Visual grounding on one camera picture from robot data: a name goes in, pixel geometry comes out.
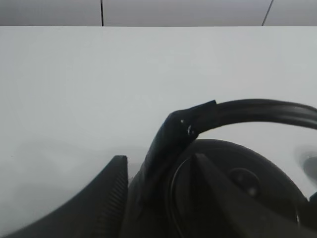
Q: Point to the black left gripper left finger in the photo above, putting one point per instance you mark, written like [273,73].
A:
[95,212]

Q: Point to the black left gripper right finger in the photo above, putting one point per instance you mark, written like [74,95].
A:
[247,217]

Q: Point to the black cast iron teapot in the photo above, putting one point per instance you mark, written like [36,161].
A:
[205,188]

